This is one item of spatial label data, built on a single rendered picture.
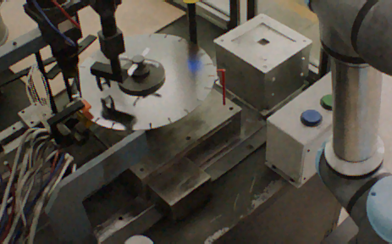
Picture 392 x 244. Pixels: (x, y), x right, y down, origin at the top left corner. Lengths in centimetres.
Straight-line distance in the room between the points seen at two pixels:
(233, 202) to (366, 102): 47
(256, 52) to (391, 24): 73
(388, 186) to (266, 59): 51
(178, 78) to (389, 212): 55
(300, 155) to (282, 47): 33
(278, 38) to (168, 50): 29
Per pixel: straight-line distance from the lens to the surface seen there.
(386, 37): 66
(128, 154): 103
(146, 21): 175
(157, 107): 114
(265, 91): 133
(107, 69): 114
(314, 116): 118
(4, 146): 130
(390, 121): 253
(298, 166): 119
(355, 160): 97
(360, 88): 83
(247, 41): 139
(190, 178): 117
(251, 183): 125
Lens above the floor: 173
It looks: 43 degrees down
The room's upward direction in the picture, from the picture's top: 1 degrees counter-clockwise
